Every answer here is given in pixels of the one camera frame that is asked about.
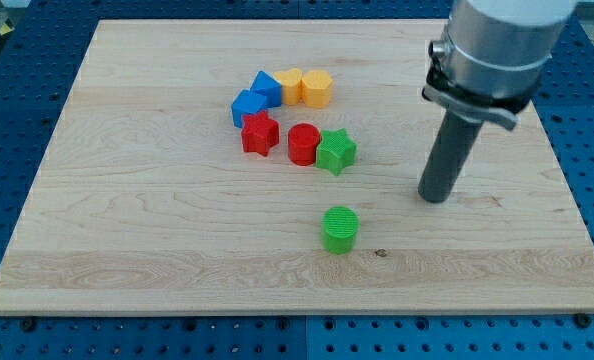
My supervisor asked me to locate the blue triangle block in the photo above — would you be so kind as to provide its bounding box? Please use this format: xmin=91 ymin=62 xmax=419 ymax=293
xmin=250 ymin=71 xmax=282 ymax=108

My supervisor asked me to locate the green star block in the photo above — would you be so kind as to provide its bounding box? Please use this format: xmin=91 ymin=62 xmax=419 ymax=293
xmin=315 ymin=128 xmax=357 ymax=176

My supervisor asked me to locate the wooden board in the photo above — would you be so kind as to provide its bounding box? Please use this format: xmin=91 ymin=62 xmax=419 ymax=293
xmin=0 ymin=20 xmax=594 ymax=316

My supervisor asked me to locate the yellow hexagon block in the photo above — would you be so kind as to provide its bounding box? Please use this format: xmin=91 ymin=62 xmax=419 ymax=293
xmin=302 ymin=70 xmax=333 ymax=108

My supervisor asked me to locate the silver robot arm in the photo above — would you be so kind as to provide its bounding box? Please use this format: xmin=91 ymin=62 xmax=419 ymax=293
xmin=422 ymin=0 xmax=577 ymax=131

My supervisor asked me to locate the blue cube block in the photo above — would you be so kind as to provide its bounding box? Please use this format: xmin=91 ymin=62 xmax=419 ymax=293
xmin=231 ymin=90 xmax=267 ymax=128

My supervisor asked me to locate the red star block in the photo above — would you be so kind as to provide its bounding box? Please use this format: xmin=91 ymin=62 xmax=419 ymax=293
xmin=241 ymin=110 xmax=280 ymax=157

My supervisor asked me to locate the yellow heart block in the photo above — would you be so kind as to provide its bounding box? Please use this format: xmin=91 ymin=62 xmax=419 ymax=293
xmin=273 ymin=68 xmax=303 ymax=105

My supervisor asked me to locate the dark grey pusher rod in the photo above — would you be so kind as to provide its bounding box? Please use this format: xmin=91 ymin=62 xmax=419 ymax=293
xmin=418 ymin=111 xmax=482 ymax=203

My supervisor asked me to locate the red cylinder block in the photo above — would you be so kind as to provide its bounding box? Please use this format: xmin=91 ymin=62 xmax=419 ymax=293
xmin=288 ymin=123 xmax=321 ymax=166

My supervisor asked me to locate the green cylinder block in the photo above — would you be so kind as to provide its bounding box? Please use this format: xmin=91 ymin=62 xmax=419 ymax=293
xmin=321 ymin=206 xmax=359 ymax=254

